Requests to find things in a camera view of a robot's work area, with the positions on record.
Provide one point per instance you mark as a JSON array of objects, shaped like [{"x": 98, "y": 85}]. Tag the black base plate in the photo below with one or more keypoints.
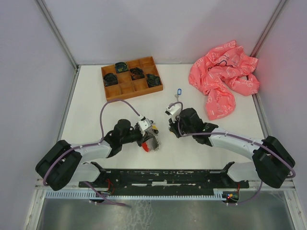
[{"x": 209, "y": 178}]

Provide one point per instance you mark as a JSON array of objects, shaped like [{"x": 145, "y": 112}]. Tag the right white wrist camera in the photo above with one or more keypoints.
[{"x": 173, "y": 111}]

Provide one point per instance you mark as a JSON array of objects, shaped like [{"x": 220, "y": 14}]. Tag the red carabiner keyring with keys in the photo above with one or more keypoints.
[{"x": 150, "y": 140}]

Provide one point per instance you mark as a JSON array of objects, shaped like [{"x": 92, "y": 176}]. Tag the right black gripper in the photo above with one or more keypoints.
[{"x": 172, "y": 127}]

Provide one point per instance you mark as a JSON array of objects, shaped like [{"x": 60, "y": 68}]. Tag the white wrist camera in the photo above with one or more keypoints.
[
  {"x": 173, "y": 111},
  {"x": 144, "y": 125}
]

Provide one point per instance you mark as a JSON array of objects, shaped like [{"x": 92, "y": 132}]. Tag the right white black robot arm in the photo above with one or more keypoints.
[{"x": 269, "y": 161}]

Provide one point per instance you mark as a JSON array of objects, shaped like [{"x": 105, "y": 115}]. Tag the aluminium frame post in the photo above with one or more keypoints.
[
  {"x": 56, "y": 32},
  {"x": 268, "y": 27}
]

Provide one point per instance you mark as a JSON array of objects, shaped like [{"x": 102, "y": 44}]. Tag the right aluminium frame post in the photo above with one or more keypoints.
[{"x": 268, "y": 27}]

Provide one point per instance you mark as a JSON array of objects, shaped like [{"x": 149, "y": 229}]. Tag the pink patterned cloth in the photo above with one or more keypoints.
[{"x": 223, "y": 69}]

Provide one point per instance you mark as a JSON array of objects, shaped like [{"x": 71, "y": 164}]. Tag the key with blue tag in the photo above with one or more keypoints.
[{"x": 177, "y": 95}]

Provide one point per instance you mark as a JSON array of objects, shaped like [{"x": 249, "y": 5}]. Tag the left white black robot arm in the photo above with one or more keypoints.
[{"x": 65, "y": 163}]

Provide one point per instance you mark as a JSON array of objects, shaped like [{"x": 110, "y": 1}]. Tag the dark rolled item top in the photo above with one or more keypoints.
[{"x": 121, "y": 67}]

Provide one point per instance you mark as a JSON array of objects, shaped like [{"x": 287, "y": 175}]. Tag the dark rolled item right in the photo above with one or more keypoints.
[{"x": 153, "y": 80}]

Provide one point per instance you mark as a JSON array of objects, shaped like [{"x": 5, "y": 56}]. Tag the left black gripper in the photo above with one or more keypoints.
[{"x": 143, "y": 139}]

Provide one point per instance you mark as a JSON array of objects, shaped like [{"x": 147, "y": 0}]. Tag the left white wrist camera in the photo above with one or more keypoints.
[{"x": 144, "y": 125}]

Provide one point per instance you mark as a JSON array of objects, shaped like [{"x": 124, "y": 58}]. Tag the dark rolled item left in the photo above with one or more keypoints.
[{"x": 110, "y": 79}]

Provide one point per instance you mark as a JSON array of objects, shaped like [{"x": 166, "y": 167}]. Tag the dark rolled item middle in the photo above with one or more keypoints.
[{"x": 136, "y": 73}]

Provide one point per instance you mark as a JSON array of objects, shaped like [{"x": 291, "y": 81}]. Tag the left aluminium frame post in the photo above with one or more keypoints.
[{"x": 56, "y": 32}]

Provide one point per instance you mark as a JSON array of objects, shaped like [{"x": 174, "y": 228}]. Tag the dark rolled item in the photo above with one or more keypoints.
[
  {"x": 110, "y": 79},
  {"x": 121, "y": 67},
  {"x": 136, "y": 73},
  {"x": 153, "y": 80}
]

